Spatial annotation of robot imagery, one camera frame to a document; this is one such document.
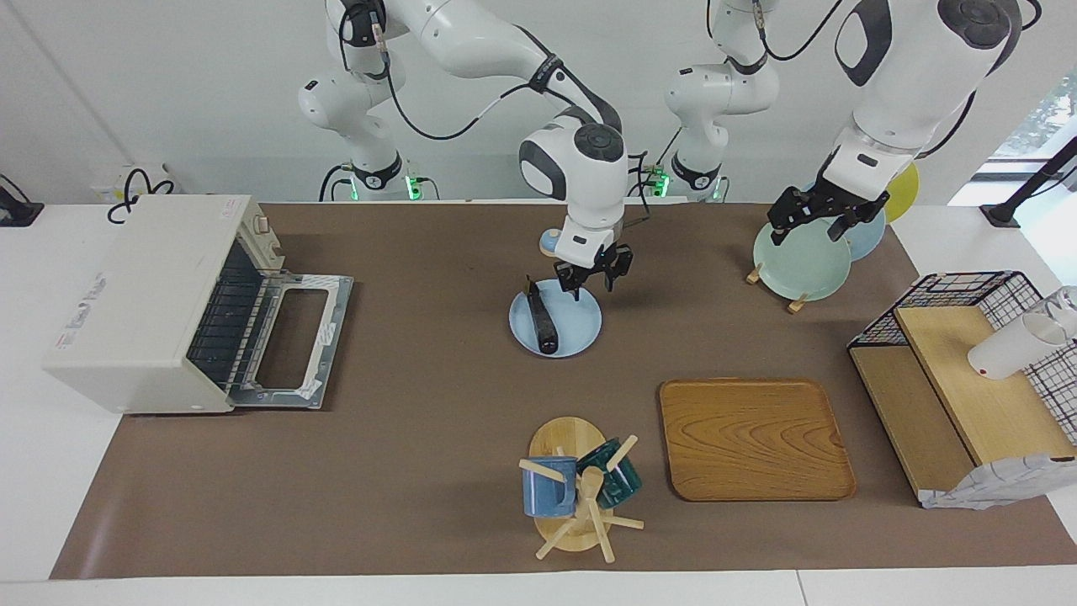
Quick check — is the pale blue racked plate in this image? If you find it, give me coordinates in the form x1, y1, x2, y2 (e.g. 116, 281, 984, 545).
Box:
799, 181, 887, 263

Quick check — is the brown table mat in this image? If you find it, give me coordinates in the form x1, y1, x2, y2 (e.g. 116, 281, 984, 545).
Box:
49, 202, 1077, 580

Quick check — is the wooden stepped shelf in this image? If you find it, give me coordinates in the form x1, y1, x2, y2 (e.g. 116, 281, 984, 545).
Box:
848, 305, 1077, 506

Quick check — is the black looped table cable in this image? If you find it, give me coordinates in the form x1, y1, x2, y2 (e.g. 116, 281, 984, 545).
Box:
107, 167, 178, 225

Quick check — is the white checked cloth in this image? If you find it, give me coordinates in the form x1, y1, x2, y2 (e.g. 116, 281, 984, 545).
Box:
917, 453, 1077, 511

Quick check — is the light blue plate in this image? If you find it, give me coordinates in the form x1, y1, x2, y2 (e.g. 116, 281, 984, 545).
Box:
508, 279, 604, 359

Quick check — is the white cup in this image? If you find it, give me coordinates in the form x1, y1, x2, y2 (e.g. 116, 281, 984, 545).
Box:
967, 313, 1071, 381

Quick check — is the blue mug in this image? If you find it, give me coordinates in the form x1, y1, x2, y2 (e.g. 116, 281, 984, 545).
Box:
522, 455, 579, 518

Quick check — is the clear glass cup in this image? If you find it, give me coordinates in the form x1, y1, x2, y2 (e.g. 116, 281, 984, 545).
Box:
1038, 285, 1077, 342

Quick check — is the black right arm base cable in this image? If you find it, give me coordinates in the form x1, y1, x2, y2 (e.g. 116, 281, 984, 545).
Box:
317, 163, 355, 203

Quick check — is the wooden plate rack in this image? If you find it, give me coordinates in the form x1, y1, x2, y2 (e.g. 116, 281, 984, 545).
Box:
745, 263, 809, 316

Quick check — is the black clamp stand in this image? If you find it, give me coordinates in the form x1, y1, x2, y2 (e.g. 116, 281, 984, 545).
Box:
979, 135, 1077, 229

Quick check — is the dark purple eggplant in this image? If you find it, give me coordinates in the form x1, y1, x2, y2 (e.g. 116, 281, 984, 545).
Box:
524, 275, 560, 356

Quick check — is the black left arm base cable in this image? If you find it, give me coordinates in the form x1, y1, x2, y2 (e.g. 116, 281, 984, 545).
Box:
627, 126, 684, 199

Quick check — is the dark green mug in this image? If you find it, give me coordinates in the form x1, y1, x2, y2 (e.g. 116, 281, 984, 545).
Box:
576, 438, 644, 510

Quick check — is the black arm base cable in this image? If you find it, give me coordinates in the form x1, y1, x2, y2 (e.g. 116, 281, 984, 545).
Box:
317, 163, 355, 203
627, 126, 684, 199

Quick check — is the yellow plate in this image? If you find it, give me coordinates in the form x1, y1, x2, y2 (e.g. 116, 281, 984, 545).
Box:
883, 162, 920, 225

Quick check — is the wooden serving tray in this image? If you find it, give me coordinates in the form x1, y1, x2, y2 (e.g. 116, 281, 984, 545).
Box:
659, 378, 857, 503

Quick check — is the wooden mug tree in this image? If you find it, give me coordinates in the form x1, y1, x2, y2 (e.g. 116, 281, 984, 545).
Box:
518, 416, 646, 564

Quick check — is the light green plate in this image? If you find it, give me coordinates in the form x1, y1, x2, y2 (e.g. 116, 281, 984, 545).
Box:
752, 217, 852, 302

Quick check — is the black table clamp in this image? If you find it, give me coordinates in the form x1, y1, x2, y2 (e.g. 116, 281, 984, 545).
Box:
0, 173, 45, 228

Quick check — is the cream toaster oven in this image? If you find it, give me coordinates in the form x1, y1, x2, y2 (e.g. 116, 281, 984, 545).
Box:
42, 194, 355, 415

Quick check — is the white wall socket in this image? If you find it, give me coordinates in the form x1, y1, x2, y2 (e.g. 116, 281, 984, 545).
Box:
90, 162, 183, 204

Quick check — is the window with white frame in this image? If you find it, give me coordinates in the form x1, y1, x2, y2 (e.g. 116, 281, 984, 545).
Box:
968, 69, 1077, 208

